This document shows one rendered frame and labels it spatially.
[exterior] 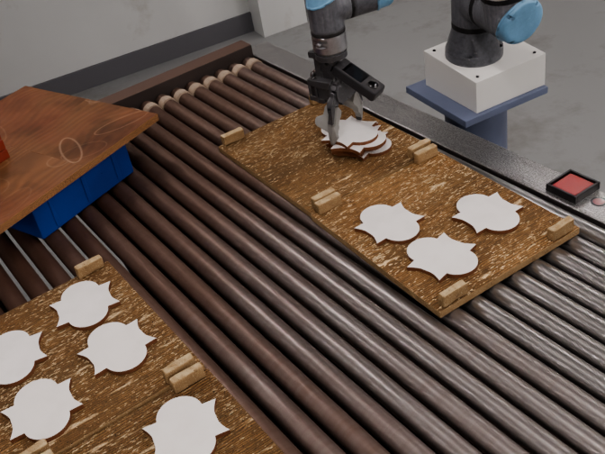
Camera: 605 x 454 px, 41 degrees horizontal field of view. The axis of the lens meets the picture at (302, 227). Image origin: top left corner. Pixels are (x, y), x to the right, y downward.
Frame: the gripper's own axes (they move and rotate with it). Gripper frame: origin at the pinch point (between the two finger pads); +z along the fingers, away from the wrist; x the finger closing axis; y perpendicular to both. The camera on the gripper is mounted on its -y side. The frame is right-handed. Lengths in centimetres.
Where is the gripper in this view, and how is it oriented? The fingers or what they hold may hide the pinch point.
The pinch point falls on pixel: (348, 131)
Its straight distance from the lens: 188.9
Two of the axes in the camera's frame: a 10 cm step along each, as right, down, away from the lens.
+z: 1.5, 8.0, 5.8
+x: -5.9, 5.4, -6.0
